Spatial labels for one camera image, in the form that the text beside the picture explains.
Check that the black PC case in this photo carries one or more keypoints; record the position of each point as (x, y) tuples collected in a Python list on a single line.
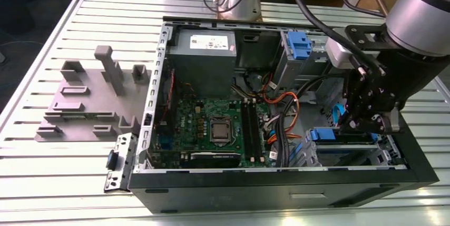
[(246, 191)]

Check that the silver rear bracket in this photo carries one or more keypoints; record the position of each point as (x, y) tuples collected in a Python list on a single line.
[(125, 147)]

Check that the black latch with blue pad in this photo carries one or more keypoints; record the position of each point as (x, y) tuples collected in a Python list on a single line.
[(112, 160)]

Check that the blue plastic drive latch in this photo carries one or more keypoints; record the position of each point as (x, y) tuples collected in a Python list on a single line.
[(298, 44)]

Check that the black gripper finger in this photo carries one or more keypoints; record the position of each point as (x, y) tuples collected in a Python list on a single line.
[(362, 97), (378, 124)]

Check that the metal disk bay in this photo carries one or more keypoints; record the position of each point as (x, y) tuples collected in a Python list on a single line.
[(344, 147)]

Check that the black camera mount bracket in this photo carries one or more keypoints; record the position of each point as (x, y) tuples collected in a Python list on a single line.
[(355, 32)]

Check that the black graphics card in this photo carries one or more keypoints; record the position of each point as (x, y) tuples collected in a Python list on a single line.
[(214, 158)]

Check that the silver CPU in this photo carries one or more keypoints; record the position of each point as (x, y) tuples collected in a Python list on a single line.
[(222, 131)]

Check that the grey metal drive cage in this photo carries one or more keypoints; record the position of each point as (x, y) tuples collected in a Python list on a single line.
[(302, 70)]

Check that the green RAM stick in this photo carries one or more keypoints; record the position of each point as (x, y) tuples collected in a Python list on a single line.
[(84, 117)]

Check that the black RAM slot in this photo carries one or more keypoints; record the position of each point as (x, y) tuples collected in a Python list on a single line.
[(258, 131), (248, 131)]

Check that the green motherboard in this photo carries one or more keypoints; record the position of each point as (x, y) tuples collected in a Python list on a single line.
[(224, 107)]

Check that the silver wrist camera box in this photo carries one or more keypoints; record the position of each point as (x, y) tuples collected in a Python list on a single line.
[(336, 53)]

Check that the grey plastic parts rack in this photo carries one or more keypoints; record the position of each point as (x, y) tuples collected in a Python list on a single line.
[(91, 102)]

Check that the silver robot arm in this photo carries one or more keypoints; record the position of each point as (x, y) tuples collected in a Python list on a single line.
[(418, 12)]

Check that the grey power supply unit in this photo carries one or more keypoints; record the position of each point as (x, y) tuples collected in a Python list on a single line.
[(203, 73)]

